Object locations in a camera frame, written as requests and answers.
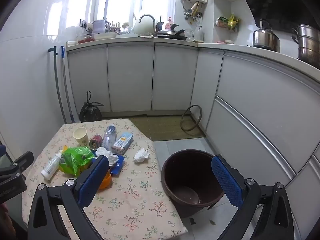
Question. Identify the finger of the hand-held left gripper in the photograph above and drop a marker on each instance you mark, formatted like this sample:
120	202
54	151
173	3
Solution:
22	160
2	150

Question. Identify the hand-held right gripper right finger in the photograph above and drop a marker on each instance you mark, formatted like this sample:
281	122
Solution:
226	177

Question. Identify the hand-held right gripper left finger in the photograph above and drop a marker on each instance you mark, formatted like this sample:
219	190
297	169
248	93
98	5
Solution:
92	180

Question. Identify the clear plastic bottle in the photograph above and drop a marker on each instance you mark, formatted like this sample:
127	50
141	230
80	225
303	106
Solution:
108	137

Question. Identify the black trash bag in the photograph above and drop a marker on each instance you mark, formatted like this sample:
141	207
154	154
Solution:
90	112

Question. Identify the orange wrapper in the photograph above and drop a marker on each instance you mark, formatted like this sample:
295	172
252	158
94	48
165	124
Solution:
106	181

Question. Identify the green snack bag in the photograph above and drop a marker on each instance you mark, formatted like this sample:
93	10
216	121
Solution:
75	160

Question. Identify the blue snack packet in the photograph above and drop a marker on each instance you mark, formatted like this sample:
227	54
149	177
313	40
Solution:
117	167

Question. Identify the white tube bottle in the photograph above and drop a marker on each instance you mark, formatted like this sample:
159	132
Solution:
51	167

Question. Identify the crumpled white tissue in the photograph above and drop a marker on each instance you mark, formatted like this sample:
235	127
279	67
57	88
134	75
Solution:
141	156
105	152

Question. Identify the red drink can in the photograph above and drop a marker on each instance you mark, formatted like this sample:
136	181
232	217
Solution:
96	141

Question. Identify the cream plastic bowl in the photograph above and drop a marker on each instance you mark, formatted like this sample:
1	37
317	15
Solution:
81	137

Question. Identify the light blue carton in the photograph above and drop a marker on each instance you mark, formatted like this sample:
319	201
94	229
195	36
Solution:
122	142

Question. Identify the floral tablecloth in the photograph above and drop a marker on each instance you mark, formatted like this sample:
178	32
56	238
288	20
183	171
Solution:
135	205

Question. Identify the olive floor mat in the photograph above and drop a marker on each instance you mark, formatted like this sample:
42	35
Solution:
162	127

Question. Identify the white kitchen cabinet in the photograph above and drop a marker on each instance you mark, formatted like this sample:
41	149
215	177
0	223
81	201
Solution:
250	92

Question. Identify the red food container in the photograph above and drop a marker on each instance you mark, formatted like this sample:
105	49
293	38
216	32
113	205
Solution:
85	40

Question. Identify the small white dish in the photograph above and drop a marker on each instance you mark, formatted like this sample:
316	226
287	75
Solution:
228	41

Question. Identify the stainless steel kettle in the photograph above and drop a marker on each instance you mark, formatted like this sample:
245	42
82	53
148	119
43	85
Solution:
265	40

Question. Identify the white tray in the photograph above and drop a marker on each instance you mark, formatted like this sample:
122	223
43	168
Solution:
105	36

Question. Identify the clear glass jar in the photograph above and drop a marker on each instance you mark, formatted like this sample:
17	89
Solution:
188	35

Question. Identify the black wok with lid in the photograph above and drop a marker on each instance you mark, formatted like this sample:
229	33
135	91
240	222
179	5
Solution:
170	35

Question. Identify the lavender electric kettle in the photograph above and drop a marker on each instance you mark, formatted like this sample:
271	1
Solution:
100	26

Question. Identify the stainless steel steamer pot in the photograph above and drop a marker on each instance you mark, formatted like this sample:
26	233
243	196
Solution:
308	47

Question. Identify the white round pitcher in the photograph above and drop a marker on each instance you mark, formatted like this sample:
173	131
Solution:
143	27

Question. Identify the pink soap bottle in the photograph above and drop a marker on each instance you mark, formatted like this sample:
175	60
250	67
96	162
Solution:
169	25

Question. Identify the dark bottle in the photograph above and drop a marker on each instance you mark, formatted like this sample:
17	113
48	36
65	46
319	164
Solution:
159	26

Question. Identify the water heater pipes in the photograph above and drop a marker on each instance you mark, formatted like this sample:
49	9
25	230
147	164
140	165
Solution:
191	12

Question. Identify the curved metal faucet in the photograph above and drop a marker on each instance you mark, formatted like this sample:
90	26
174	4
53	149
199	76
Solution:
147	15

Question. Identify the black range hood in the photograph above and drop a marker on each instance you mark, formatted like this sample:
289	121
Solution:
282	0

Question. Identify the wall socket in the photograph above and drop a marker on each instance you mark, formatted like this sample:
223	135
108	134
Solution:
82	23

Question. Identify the wall rack with packets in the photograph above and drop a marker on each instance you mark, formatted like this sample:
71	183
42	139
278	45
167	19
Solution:
226	22

